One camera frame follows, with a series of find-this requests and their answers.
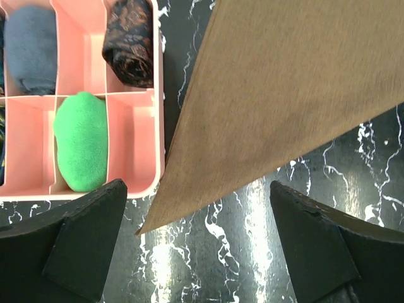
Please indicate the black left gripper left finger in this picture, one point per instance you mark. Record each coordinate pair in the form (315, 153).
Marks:
(64, 254)

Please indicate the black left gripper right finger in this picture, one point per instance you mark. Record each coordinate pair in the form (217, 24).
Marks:
(334, 257)

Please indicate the brown fabric napkin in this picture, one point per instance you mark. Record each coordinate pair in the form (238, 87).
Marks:
(274, 80)

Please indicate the black yellow patterned roll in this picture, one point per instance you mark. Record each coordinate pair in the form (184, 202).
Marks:
(2, 142)

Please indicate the black multicolour patterned roll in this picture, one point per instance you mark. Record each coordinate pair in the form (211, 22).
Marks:
(2, 56)

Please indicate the green rolled cloth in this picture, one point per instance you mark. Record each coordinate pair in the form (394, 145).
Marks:
(81, 132)

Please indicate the dark paisley rolled cloth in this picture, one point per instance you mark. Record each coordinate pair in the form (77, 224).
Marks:
(128, 43)

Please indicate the grey-blue rolled cloth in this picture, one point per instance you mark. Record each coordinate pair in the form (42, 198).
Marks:
(30, 44)

